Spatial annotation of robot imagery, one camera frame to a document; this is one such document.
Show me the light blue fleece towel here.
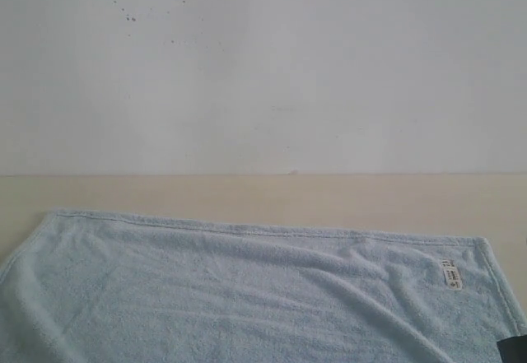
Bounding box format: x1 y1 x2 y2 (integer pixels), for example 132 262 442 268
1 210 526 362

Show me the white printed paper label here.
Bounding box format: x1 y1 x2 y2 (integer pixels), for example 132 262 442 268
440 259 463 291

